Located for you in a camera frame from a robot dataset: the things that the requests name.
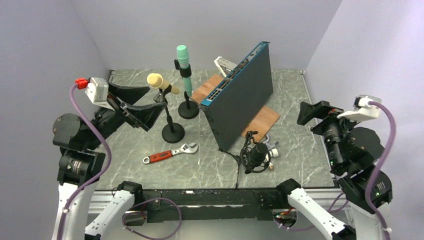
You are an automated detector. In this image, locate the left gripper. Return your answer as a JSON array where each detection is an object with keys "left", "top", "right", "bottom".
[{"left": 85, "top": 79, "right": 167, "bottom": 149}]

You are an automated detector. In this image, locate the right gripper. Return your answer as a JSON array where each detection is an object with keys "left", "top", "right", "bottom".
[{"left": 296, "top": 98, "right": 364, "bottom": 169}]

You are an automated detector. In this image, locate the yellow microphone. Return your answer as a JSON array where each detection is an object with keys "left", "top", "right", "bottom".
[{"left": 146, "top": 73, "right": 180, "bottom": 95}]

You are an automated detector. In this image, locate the green microphone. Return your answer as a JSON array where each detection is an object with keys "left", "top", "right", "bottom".
[{"left": 176, "top": 44, "right": 193, "bottom": 97}]

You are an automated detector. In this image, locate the black shock mount tripod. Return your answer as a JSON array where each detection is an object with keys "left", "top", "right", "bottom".
[{"left": 218, "top": 130, "right": 271, "bottom": 189}]

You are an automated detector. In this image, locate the black microphone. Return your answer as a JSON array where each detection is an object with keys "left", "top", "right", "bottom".
[{"left": 249, "top": 143, "right": 269, "bottom": 167}]

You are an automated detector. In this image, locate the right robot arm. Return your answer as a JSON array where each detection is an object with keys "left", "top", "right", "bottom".
[{"left": 275, "top": 96, "right": 396, "bottom": 240}]

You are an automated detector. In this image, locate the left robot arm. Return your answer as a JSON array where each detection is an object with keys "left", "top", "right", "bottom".
[{"left": 52, "top": 78, "right": 166, "bottom": 240}]

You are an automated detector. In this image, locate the wooden board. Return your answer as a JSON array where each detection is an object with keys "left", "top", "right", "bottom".
[{"left": 190, "top": 74, "right": 280, "bottom": 141}]

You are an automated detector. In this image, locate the white plastic connector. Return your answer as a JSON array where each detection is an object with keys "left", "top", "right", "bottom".
[{"left": 263, "top": 133, "right": 279, "bottom": 171}]

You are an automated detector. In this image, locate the red adjustable wrench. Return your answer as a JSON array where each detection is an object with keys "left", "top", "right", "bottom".
[{"left": 142, "top": 142, "right": 199, "bottom": 165}]

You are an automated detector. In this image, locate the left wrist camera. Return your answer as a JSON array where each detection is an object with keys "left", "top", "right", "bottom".
[{"left": 84, "top": 77, "right": 113, "bottom": 110}]

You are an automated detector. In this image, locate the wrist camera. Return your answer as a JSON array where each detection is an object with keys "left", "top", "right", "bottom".
[
  {"left": 336, "top": 94, "right": 382, "bottom": 123},
  {"left": 84, "top": 77, "right": 113, "bottom": 110}
]

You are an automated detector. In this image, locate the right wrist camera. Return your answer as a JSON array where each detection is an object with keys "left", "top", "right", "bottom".
[{"left": 336, "top": 94, "right": 382, "bottom": 123}]

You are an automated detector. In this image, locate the blue network switch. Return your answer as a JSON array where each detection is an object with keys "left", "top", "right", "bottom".
[{"left": 199, "top": 41, "right": 273, "bottom": 151}]

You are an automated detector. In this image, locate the white metal bracket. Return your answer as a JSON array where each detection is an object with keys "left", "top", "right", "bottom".
[{"left": 213, "top": 56, "right": 237, "bottom": 77}]

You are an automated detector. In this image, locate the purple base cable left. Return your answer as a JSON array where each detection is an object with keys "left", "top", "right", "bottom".
[{"left": 121, "top": 197, "right": 183, "bottom": 240}]

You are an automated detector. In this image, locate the black base frame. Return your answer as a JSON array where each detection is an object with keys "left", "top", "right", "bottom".
[{"left": 129, "top": 187, "right": 290, "bottom": 223}]

